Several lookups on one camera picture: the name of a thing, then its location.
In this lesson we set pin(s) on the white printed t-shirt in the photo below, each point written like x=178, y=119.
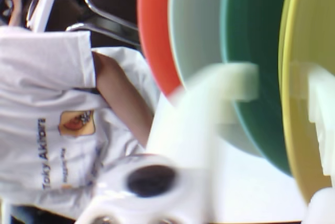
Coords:
x=39, y=77

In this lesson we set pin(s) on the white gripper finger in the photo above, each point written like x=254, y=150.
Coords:
x=323, y=103
x=199, y=109

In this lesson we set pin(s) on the cream plate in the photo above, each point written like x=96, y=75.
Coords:
x=196, y=25

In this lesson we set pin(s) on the yellow plate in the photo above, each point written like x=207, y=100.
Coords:
x=298, y=143

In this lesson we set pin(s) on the blue plate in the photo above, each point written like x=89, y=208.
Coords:
x=251, y=25

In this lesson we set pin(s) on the person's bare forearm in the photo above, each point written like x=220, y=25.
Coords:
x=123, y=98

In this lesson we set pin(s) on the orange plate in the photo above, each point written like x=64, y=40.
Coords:
x=151, y=38

